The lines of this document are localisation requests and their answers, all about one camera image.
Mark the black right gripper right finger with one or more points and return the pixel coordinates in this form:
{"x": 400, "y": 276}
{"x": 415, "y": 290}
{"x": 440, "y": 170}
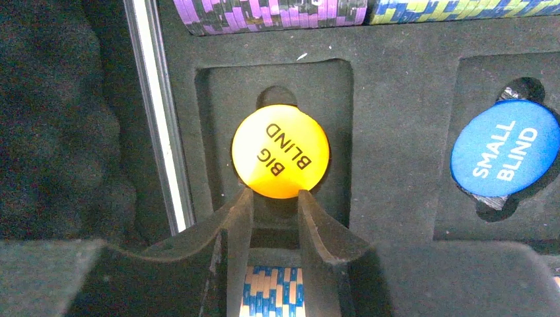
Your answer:
{"x": 342, "y": 275}

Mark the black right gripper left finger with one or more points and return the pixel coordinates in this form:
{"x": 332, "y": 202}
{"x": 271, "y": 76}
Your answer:
{"x": 199, "y": 272}

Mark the orange big blind button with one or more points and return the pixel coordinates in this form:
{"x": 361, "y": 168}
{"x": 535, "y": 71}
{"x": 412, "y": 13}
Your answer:
{"x": 279, "y": 150}

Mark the blue small blind button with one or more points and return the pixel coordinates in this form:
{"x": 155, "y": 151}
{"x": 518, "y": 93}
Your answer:
{"x": 505, "y": 149}

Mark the red triangular dealer button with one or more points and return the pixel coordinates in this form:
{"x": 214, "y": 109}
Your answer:
{"x": 497, "y": 203}

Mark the blue green purple chip row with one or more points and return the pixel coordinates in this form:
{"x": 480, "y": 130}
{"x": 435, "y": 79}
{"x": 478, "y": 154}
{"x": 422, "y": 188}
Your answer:
{"x": 272, "y": 291}

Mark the black poker chip case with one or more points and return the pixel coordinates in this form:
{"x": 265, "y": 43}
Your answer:
{"x": 91, "y": 155}

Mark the purple green orange chip row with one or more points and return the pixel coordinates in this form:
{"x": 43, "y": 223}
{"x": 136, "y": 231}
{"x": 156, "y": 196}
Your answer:
{"x": 216, "y": 17}

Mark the orange black chip row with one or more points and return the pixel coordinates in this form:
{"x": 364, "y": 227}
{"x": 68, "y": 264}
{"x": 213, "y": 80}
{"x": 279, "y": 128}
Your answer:
{"x": 403, "y": 12}

